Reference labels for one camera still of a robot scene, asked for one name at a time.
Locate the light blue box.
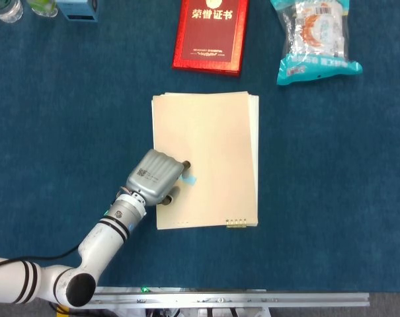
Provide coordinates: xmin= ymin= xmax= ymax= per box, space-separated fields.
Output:
xmin=56 ymin=0 xmax=100 ymax=24

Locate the red certificate book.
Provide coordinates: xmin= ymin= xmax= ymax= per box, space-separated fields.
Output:
xmin=171 ymin=0 xmax=251 ymax=79

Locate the clear glass bottle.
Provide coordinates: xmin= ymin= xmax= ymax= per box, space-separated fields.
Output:
xmin=0 ymin=0 xmax=24 ymax=24

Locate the aluminium frame rail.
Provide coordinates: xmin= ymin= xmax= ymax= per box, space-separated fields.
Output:
xmin=87 ymin=286 xmax=371 ymax=311

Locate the teal snack bag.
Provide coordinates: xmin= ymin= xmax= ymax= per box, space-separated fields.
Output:
xmin=269 ymin=0 xmax=364 ymax=87

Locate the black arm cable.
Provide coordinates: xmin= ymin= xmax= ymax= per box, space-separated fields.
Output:
xmin=0 ymin=243 xmax=83 ymax=267

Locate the black floor cable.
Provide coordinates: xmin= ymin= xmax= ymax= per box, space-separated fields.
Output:
xmin=48 ymin=301 xmax=69 ymax=314

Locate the stack of cream paper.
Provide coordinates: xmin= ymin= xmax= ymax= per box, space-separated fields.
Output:
xmin=151 ymin=91 xmax=261 ymax=231

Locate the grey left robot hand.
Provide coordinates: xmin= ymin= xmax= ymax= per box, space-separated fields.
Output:
xmin=125 ymin=148 xmax=192 ymax=207

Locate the blue felt table cloth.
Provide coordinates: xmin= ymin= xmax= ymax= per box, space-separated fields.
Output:
xmin=0 ymin=0 xmax=400 ymax=294

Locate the green-tinted glass bottle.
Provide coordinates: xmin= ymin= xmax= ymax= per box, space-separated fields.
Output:
xmin=26 ymin=0 xmax=60 ymax=18

